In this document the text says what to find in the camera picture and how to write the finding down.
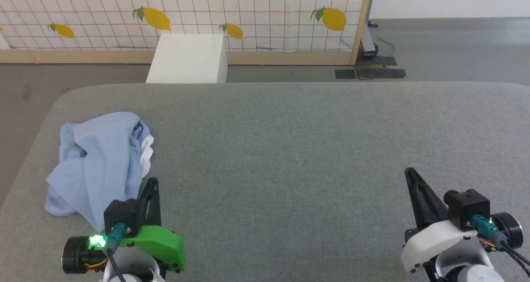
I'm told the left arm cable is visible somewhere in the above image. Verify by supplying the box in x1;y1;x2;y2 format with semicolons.
104;223;127;282

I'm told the grey metal stand post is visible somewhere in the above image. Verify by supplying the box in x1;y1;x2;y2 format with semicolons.
359;21;379;59

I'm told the lemon print partition panel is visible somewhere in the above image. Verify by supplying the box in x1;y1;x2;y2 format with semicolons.
0;0;375;65

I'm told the light blue garment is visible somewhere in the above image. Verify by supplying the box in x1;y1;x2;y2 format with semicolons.
44;111;155;233

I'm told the white box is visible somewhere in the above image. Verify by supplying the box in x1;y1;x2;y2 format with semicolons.
146;34;228;84

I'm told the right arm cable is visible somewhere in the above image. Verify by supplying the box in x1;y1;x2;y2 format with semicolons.
471;215;530;276

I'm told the yellow floor cable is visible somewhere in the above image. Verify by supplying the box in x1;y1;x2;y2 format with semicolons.
378;37;397;57

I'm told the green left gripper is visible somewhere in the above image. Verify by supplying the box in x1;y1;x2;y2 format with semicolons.
62;178;187;273

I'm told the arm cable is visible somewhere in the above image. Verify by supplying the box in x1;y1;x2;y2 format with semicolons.
104;223;127;282
471;215;530;276

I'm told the large black floor tape patch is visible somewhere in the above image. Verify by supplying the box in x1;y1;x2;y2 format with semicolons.
355;56;407;80

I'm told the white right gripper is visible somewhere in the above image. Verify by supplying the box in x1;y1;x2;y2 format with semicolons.
401;168;523;272

